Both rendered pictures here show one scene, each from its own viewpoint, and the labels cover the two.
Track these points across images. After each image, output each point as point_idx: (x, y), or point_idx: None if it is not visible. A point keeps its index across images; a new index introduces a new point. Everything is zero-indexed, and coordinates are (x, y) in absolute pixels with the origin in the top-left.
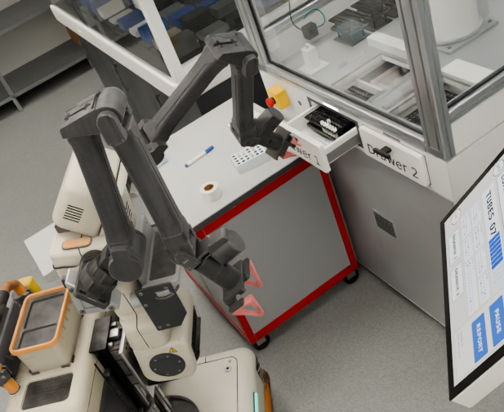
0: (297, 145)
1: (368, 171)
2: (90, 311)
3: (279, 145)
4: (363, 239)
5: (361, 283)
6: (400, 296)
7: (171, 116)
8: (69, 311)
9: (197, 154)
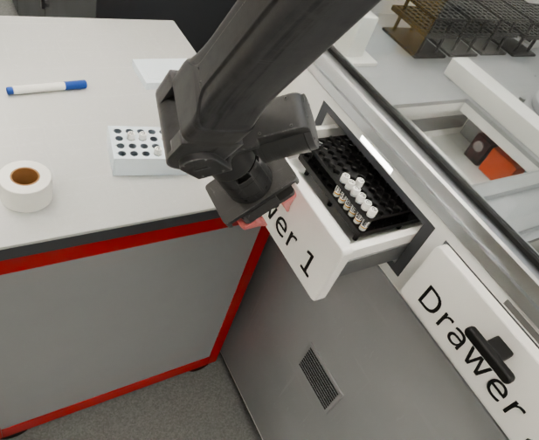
0: (286, 209)
1: (364, 305)
2: None
3: (255, 198)
4: (251, 345)
5: (206, 376)
6: (253, 427)
7: None
8: None
9: (46, 81)
